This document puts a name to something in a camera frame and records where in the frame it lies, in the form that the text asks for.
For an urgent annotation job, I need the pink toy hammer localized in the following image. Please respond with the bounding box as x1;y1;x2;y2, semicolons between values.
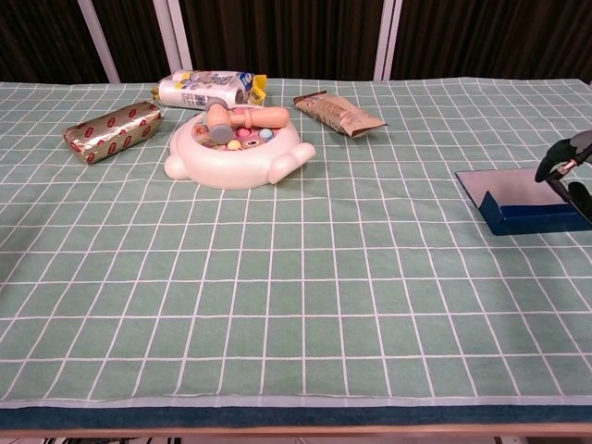
204;102;291;144

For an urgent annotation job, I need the dark blue felt mat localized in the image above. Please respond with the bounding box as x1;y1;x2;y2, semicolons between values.
0;405;592;430

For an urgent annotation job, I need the white aluminium frame post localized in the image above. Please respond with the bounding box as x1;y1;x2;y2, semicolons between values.
152;0;193;76
372;0;402;82
77;0;121;84

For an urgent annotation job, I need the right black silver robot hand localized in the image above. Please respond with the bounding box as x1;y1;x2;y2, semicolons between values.
535;130;592;215

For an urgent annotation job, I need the blue glasses case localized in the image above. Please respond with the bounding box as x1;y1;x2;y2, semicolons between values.
455;168;592;237

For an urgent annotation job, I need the white animal-shaped toy game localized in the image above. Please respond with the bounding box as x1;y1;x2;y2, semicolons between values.
165;105;317;190

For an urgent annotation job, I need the brown snack bar wrapper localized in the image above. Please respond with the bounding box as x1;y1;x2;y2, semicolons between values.
293;90;388;139

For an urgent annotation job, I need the gold foil snack pack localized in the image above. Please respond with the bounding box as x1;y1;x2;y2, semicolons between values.
62;101;165;167

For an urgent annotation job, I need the green white checked tablecloth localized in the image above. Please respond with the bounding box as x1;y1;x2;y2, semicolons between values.
0;77;592;409

